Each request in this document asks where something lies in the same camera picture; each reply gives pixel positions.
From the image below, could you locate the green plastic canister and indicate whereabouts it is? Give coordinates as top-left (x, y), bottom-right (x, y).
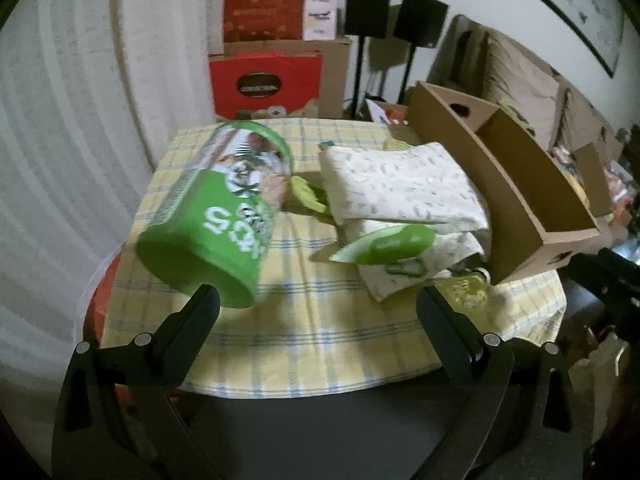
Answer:
top-left (135, 122), bottom-right (293, 310)

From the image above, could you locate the black speaker on stand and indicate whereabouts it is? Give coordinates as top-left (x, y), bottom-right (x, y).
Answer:
top-left (345, 0), bottom-right (392, 118)
top-left (393, 0), bottom-right (449, 106)

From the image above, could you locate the brown cardboard box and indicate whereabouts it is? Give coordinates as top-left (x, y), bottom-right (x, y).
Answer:
top-left (404, 81), bottom-right (613, 286)

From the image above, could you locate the white leaf-patterned cloth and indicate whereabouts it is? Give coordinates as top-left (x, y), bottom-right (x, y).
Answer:
top-left (319, 142), bottom-right (493, 303)

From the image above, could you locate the plain brown carton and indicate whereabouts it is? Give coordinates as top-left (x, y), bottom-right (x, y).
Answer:
top-left (320, 37), bottom-right (353, 120)

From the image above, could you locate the beige paper bag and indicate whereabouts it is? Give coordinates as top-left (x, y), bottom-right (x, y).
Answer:
top-left (570, 330), bottom-right (631, 441)

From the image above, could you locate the brown sofa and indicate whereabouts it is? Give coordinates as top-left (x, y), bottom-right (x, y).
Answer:
top-left (430, 15), bottom-right (640, 241)

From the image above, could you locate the green plastic clip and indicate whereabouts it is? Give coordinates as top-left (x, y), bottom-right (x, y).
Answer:
top-left (292, 175), bottom-right (333, 218)

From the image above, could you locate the red box with oval label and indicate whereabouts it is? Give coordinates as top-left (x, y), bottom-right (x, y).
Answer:
top-left (207, 52), bottom-right (323, 121)

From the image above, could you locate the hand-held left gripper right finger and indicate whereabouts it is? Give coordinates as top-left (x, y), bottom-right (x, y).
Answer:
top-left (416, 285), bottom-right (583, 480)

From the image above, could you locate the white and pink box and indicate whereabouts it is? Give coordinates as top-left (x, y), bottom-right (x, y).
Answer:
top-left (302, 0), bottom-right (341, 41)

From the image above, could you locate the brown sofa cushion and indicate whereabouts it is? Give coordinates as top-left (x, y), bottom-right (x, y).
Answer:
top-left (487, 30), bottom-right (561, 126)
top-left (555, 80), bottom-right (616, 151)

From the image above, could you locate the white curtain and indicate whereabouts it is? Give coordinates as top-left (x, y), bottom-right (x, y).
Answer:
top-left (0, 0), bottom-right (211, 341)

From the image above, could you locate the yellow checked tablecloth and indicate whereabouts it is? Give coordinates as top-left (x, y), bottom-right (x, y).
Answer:
top-left (102, 117), bottom-right (566, 401)

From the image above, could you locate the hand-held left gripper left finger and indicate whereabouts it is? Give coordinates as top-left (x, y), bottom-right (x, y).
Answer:
top-left (50, 284), bottom-right (223, 480)

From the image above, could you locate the framed wall picture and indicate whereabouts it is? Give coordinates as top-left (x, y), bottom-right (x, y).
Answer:
top-left (482, 0), bottom-right (626, 78)

